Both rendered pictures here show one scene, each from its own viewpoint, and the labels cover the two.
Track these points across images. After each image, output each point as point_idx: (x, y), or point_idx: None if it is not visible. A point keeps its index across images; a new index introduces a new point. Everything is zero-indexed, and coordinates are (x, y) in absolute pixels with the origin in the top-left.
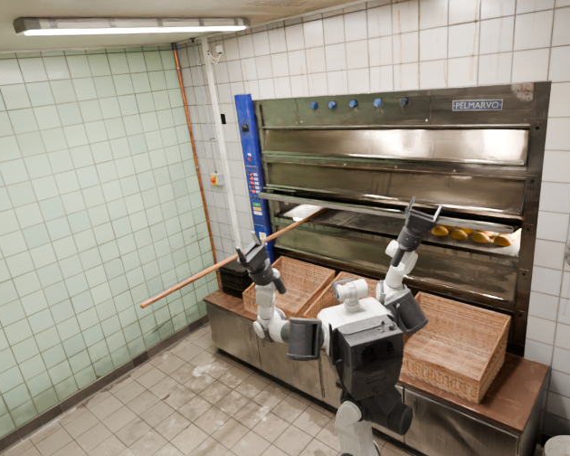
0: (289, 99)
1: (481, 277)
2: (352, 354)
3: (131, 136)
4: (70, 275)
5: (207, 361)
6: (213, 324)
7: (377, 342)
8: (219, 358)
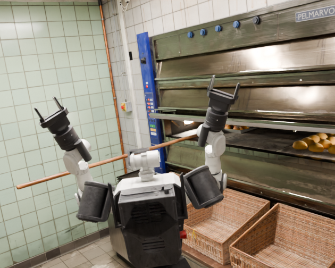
0: (173, 32)
1: (333, 187)
2: (120, 211)
3: (59, 68)
4: None
5: (105, 261)
6: (111, 228)
7: (148, 203)
8: (115, 260)
